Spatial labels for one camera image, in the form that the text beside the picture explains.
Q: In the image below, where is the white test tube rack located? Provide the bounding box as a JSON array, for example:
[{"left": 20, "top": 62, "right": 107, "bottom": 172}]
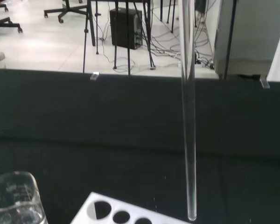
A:
[{"left": 70, "top": 191, "right": 192, "bottom": 224}]

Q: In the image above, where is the black bench cloth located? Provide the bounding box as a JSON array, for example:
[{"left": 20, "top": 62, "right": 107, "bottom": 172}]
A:
[{"left": 0, "top": 69, "right": 280, "bottom": 224}]

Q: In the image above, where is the black tripod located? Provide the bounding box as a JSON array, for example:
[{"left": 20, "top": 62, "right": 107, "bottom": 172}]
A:
[
  {"left": 112, "top": 0, "right": 157, "bottom": 76},
  {"left": 82, "top": 0, "right": 101, "bottom": 74}
]

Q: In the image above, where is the white power strip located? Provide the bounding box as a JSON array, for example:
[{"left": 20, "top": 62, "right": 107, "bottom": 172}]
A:
[{"left": 195, "top": 52, "right": 214, "bottom": 70}]

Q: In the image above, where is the black computer tower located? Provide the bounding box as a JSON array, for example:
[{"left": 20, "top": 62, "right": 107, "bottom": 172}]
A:
[{"left": 109, "top": 7, "right": 143, "bottom": 50}]

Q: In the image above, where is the grey metal cabinet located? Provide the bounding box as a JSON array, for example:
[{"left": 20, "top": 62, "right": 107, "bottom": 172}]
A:
[{"left": 213, "top": 0, "right": 280, "bottom": 80}]

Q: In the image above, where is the small glass beaker with water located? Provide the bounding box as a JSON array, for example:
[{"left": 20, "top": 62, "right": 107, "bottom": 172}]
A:
[{"left": 0, "top": 171, "right": 49, "bottom": 224}]

